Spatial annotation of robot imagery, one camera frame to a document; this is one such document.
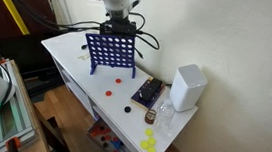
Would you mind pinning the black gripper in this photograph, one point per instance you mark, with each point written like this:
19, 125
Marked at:
118, 28

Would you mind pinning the blue connect four grid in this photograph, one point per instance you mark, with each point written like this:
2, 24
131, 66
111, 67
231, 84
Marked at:
109, 58

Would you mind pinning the cream letter tile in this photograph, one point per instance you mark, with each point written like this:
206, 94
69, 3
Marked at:
80, 58
85, 57

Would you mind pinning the orange game disc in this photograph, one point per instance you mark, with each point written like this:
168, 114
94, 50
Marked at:
118, 81
108, 93

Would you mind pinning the black remote control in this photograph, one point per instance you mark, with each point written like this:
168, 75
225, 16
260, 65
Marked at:
150, 89

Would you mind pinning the dark blue book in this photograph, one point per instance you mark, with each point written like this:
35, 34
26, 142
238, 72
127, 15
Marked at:
137, 100

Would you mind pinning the black game disc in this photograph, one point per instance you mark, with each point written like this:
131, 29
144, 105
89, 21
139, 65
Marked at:
127, 109

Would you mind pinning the white rounded box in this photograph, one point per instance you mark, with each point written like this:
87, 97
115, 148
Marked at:
188, 87

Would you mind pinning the small brown cup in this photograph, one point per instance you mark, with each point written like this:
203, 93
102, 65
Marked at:
150, 116

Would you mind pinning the clear plastic bottle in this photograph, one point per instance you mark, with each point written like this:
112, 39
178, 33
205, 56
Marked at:
164, 115

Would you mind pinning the yellow game disc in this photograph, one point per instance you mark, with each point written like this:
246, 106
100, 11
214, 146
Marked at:
144, 144
149, 132
151, 151
152, 141

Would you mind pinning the box of game discs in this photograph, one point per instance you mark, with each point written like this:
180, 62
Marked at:
105, 138

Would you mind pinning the aluminium frame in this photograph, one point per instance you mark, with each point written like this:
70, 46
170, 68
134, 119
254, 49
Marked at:
7, 120

